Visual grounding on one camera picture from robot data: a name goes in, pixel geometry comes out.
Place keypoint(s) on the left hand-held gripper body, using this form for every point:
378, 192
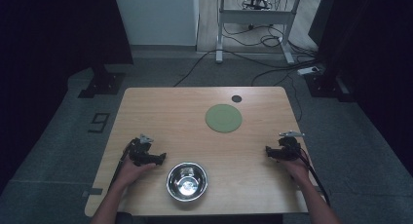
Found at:
140, 151

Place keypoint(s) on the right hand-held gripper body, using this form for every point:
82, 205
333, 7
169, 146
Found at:
289, 147

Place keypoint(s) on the shiny steel bowl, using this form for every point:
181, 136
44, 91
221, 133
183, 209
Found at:
187, 181

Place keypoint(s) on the person's left hand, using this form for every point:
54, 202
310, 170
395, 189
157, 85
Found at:
131, 172

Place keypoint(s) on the person's right hand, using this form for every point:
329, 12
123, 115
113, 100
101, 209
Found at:
297, 170

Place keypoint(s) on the green round plate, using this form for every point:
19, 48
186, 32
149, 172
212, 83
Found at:
223, 118

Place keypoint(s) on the black round table grommet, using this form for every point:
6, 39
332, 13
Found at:
236, 98

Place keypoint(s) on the black stand base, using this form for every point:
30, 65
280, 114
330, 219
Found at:
328, 86
103, 83

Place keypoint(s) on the white power strip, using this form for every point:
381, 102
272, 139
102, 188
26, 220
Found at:
308, 70

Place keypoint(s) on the dark curtain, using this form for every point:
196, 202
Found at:
48, 39
373, 55

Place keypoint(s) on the white metal frame desk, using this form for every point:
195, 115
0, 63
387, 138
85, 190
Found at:
253, 17

